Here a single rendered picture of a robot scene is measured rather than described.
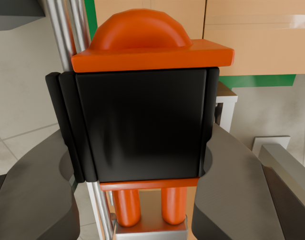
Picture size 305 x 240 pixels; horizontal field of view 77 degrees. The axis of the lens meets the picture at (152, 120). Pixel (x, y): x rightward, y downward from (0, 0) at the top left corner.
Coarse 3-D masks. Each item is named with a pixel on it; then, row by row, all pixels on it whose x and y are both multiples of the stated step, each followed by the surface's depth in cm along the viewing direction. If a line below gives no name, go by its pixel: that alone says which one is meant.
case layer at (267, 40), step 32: (96, 0) 68; (128, 0) 68; (160, 0) 68; (192, 0) 68; (224, 0) 69; (256, 0) 69; (288, 0) 69; (192, 32) 73; (224, 32) 74; (256, 32) 74; (288, 32) 74; (256, 64) 80; (288, 64) 80
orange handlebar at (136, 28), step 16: (112, 16) 10; (128, 16) 9; (144, 16) 9; (160, 16) 9; (96, 32) 10; (112, 32) 9; (128, 32) 9; (144, 32) 9; (160, 32) 9; (176, 32) 10; (96, 48) 10; (112, 48) 10; (128, 48) 10; (112, 192) 15; (128, 192) 14; (176, 192) 15; (128, 208) 15; (176, 208) 15; (128, 224) 16; (176, 224) 16
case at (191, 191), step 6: (192, 192) 56; (108, 198) 56; (186, 198) 57; (192, 198) 57; (96, 204) 57; (186, 204) 58; (192, 204) 58; (114, 210) 58; (186, 210) 59; (192, 210) 59; (192, 216) 61; (102, 228) 62; (102, 234) 63; (114, 234) 64; (192, 234) 65
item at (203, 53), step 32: (96, 64) 9; (128, 64) 9; (160, 64) 9; (192, 64) 9; (224, 64) 9; (96, 96) 9; (128, 96) 9; (160, 96) 9; (192, 96) 9; (96, 128) 10; (128, 128) 10; (160, 128) 10; (192, 128) 10; (96, 160) 11; (128, 160) 11; (160, 160) 11; (192, 160) 11
